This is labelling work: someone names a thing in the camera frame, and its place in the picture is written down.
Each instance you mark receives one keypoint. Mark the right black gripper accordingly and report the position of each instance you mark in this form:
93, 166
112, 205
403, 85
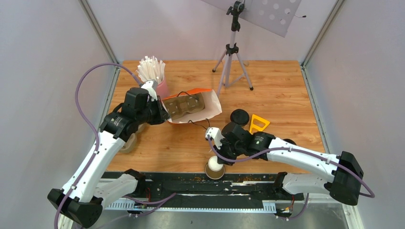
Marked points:
221, 150

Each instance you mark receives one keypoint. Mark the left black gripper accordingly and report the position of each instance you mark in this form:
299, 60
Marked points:
162, 115

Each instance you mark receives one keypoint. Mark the brown paper cup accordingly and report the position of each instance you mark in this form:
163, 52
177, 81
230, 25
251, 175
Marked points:
213, 169

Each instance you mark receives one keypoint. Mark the orange paper bag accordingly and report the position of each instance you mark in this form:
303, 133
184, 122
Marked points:
212, 108

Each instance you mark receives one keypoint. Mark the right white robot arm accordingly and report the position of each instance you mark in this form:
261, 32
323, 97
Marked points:
339, 176

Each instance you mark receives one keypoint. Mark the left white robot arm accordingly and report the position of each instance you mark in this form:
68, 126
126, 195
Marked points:
80, 199

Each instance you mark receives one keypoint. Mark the pink translucent straw holder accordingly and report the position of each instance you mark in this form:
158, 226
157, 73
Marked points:
162, 89

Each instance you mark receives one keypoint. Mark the grey pulp cup carrier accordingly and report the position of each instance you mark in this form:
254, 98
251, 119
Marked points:
132, 141

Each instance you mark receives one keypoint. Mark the bundle of white straws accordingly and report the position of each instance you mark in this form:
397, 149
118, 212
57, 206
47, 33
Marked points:
150, 68

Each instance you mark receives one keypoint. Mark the grey perforated panel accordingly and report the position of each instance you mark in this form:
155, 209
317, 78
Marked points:
272, 15

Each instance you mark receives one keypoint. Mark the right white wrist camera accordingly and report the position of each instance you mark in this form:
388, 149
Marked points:
215, 135

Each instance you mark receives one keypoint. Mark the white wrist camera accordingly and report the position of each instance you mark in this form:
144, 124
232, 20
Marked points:
215, 135
151, 86

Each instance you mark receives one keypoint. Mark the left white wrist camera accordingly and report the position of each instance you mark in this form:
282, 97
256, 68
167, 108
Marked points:
151, 86

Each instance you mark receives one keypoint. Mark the yellow triangular plastic bracket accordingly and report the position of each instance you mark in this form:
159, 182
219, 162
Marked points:
258, 123

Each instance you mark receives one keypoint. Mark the silver camera tripod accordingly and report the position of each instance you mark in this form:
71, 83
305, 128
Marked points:
232, 49

